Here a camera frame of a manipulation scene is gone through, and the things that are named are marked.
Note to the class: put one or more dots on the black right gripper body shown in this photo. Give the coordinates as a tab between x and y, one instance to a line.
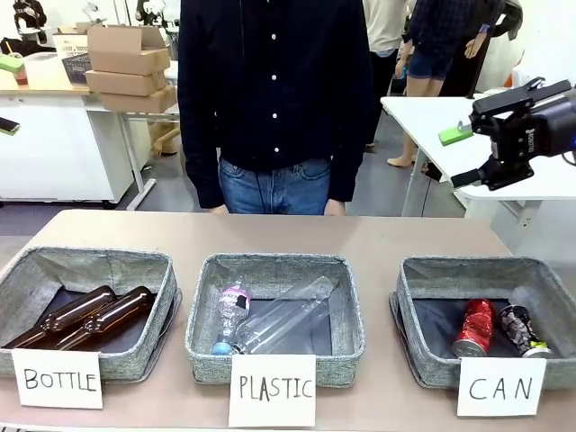
540	130

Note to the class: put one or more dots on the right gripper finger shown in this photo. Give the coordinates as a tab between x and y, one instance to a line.
454	136
468	176

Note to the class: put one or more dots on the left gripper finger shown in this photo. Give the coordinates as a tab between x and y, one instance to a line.
8	126
9	64

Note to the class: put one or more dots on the crushed red can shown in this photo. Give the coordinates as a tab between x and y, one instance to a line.
477	326

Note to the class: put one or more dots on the crushed black can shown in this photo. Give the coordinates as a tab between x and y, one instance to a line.
519	328

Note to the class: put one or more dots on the brown glass bottle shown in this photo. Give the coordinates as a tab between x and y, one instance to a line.
126	308
85	303

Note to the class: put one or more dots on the clear plastic bottle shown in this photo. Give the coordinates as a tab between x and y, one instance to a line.
288	315

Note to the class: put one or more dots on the crushed plastic bottle pink label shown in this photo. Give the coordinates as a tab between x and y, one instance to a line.
231	310

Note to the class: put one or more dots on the person right forearm dark sleeve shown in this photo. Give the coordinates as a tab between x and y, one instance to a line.
198	171

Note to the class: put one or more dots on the person left forearm dark sleeve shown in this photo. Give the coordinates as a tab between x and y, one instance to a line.
353	157

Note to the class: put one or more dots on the dark plastic mesh basket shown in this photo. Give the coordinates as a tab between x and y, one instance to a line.
75	67

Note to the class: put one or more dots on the grey fabric basket can sign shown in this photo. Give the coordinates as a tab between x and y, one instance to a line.
427	373

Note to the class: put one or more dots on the white paper sign CAN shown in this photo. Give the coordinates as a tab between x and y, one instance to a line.
499	387

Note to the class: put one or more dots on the grey fabric basket bottle sign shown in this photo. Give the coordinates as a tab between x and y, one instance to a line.
135	360

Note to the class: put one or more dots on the grey fabric basket plastic sign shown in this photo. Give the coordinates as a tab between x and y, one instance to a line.
207	315

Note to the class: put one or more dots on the person left hand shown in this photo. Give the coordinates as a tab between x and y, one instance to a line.
335	208

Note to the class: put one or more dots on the person right hand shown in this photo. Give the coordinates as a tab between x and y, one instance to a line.
217	210

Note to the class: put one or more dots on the plastic cup red drink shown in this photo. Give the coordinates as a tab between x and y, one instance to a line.
21	78

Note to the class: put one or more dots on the wooden top desk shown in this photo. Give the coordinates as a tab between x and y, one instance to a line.
45	85

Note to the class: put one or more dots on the white plastic crate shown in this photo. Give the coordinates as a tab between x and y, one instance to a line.
69	45

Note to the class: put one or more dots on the orange object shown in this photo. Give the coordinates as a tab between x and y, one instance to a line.
514	72

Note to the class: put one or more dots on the mannequin plaid shirt denim shorts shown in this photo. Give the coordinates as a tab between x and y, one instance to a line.
436	40

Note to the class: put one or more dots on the closed flat cardboard box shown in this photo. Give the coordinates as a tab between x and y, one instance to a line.
123	83
139	101

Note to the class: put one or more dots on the open cardboard box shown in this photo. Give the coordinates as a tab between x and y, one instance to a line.
126	51

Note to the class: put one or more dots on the bystander in beige shirt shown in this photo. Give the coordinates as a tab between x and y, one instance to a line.
387	36

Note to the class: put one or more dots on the white leg side table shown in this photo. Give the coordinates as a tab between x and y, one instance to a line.
135	148

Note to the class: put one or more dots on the bare mannequin legs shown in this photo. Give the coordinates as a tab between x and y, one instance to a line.
164	139

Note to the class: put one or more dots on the person blue jeans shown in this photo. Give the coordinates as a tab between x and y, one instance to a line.
274	189

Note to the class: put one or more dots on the person dark buttoned shirt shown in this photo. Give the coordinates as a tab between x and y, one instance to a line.
274	81

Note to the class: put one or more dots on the white paper sign BOTTLE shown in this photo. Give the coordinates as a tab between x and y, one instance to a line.
58	379

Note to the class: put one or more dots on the white paper sign PLASTIC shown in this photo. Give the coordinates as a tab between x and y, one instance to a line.
272	389

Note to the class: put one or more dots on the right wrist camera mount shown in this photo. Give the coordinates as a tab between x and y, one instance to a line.
517	99

